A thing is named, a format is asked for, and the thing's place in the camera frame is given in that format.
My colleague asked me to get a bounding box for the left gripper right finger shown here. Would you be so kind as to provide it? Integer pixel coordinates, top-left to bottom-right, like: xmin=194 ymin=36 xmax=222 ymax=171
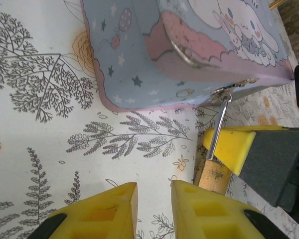
xmin=171 ymin=179 xmax=284 ymax=239

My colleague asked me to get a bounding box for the blue cartoon tin box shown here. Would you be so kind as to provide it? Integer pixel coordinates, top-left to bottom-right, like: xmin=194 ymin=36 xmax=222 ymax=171
xmin=81 ymin=0 xmax=296 ymax=114

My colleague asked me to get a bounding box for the small brass padlock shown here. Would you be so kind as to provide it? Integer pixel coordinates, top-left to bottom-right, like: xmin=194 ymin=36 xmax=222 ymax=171
xmin=193 ymin=96 xmax=233 ymax=196

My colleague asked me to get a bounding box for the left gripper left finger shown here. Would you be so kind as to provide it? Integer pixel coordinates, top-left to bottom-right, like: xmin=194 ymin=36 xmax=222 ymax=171
xmin=31 ymin=182 xmax=139 ymax=239

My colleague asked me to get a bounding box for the floral tablecloth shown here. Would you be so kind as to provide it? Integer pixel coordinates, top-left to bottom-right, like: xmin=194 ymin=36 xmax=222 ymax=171
xmin=0 ymin=0 xmax=299 ymax=239

